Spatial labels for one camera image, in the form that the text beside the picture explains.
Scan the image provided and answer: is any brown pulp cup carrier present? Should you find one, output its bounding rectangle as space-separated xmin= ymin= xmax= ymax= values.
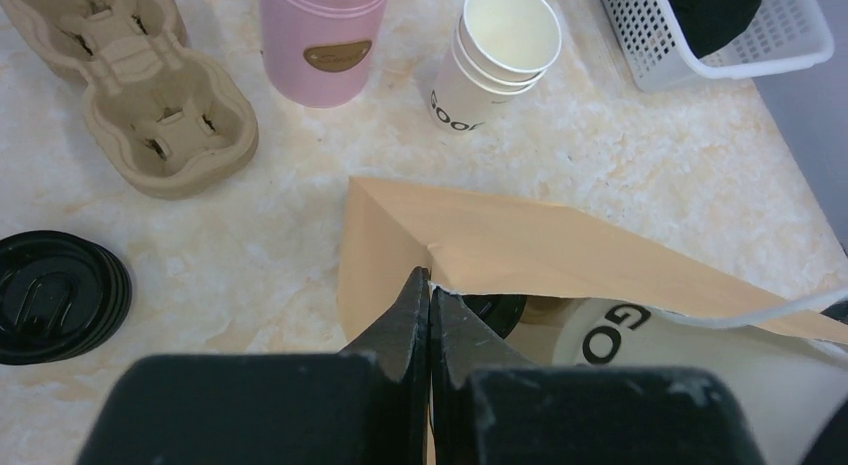
xmin=1 ymin=0 xmax=259 ymax=200

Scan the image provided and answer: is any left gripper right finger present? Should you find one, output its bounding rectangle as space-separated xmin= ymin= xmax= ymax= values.
xmin=430 ymin=289 xmax=763 ymax=464

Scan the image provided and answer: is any stack of black lids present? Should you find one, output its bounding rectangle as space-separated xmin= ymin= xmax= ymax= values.
xmin=1 ymin=230 xmax=133 ymax=366

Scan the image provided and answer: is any brown paper takeout bag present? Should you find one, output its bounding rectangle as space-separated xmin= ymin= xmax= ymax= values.
xmin=336 ymin=176 xmax=848 ymax=465

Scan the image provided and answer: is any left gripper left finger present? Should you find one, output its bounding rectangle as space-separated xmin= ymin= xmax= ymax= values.
xmin=78 ymin=267 xmax=430 ymax=464

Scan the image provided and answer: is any black cloth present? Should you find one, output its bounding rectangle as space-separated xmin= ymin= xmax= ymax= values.
xmin=668 ymin=0 xmax=762 ymax=59

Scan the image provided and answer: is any pink straw holder cup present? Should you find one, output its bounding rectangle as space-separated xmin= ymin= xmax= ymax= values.
xmin=258 ymin=0 xmax=388 ymax=108

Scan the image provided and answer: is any white plastic basket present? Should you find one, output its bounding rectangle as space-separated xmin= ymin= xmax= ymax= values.
xmin=601 ymin=0 xmax=835 ymax=92

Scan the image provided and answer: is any stack of white paper cups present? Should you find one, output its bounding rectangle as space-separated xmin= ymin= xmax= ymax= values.
xmin=428 ymin=0 xmax=562 ymax=134

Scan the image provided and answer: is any white paper coffee cup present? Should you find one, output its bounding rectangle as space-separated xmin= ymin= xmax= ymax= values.
xmin=552 ymin=298 xmax=847 ymax=464

